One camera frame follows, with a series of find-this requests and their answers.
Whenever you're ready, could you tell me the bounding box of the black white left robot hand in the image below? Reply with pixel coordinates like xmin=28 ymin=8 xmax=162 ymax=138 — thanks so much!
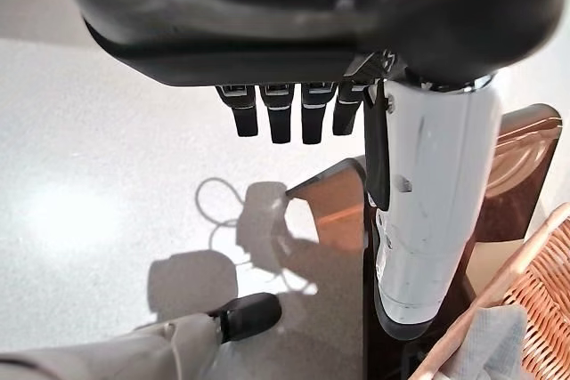
xmin=51 ymin=0 xmax=570 ymax=344

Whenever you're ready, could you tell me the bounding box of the white garment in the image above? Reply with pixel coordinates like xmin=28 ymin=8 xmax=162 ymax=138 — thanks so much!
xmin=440 ymin=306 xmax=530 ymax=380

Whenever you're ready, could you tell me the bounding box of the silver left robot leg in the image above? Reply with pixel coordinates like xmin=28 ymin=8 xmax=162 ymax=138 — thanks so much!
xmin=0 ymin=293 xmax=284 ymax=380

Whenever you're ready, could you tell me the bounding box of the rectangular wicker laundry basket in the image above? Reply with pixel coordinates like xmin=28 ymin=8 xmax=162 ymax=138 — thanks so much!
xmin=407 ymin=204 xmax=570 ymax=380

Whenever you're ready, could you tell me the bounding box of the white floor cable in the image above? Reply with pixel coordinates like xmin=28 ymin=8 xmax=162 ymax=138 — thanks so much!
xmin=195 ymin=177 xmax=318 ymax=296

